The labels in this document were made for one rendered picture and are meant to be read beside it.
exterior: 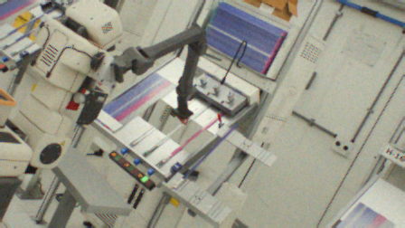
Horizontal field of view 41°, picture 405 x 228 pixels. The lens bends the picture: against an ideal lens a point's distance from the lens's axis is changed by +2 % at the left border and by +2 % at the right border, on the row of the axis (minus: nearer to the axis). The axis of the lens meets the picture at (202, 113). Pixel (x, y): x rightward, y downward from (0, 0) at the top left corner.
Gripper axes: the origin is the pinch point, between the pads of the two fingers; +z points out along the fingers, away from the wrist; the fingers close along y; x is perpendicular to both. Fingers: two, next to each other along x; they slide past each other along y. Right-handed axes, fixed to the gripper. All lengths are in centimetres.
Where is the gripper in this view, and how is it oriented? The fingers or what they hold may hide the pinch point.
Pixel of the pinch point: (184, 123)
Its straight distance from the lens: 297.0
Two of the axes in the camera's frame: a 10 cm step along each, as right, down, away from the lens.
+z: 0.5, 7.3, 6.8
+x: -7.1, 5.1, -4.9
